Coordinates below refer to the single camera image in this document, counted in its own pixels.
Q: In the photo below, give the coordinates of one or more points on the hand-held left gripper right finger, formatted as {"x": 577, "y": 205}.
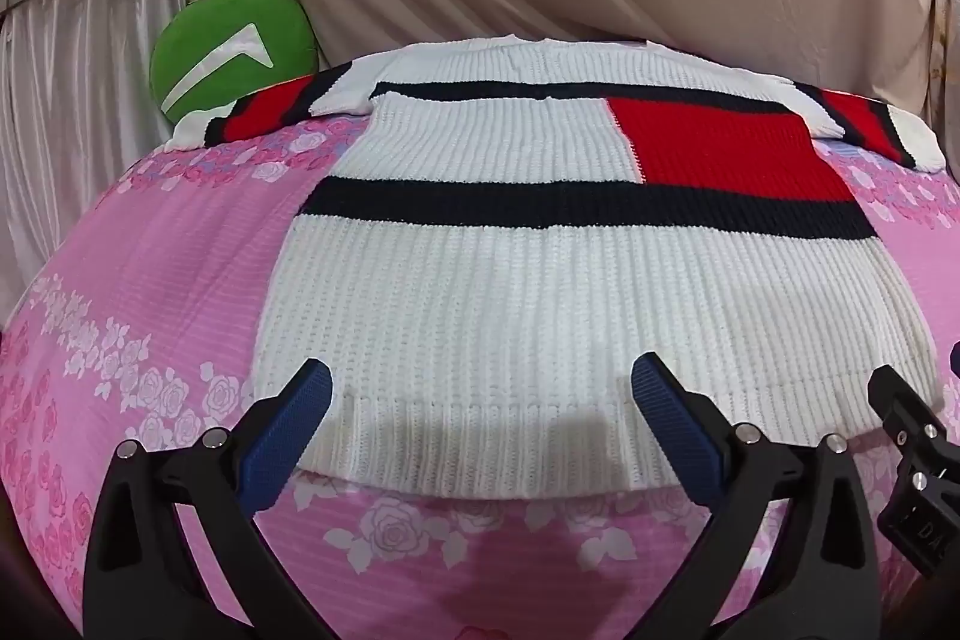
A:
{"x": 671, "y": 419}

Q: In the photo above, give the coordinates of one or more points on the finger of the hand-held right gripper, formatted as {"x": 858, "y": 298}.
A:
{"x": 911, "y": 434}

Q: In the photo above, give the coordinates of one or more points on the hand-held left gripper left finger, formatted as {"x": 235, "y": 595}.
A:
{"x": 289, "y": 419}

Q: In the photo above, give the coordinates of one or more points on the white red black knit sweater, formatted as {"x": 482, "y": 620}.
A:
{"x": 570, "y": 250}

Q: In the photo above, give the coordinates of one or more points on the pink floral bed sheet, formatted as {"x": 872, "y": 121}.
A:
{"x": 135, "y": 310}

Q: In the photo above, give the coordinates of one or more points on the green round cushion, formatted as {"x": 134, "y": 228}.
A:
{"x": 225, "y": 55}

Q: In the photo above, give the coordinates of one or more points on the white satin curtain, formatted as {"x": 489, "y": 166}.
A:
{"x": 67, "y": 85}

